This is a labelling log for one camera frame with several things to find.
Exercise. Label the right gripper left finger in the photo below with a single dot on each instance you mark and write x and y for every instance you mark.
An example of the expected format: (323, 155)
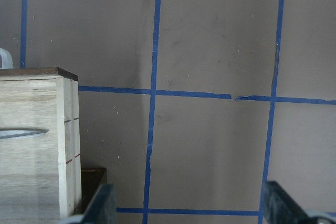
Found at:
(102, 208)

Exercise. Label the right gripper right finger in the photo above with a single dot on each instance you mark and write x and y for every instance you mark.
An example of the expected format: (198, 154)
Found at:
(279, 207)

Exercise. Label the light wooden drawer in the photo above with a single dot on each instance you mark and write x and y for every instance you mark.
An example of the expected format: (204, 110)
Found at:
(40, 145)

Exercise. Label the white drawer handle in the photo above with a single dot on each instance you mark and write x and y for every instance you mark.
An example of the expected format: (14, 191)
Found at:
(6, 59)

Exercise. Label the dark brown wooden cabinet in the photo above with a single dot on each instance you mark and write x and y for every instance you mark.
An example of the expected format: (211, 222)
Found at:
(91, 179)

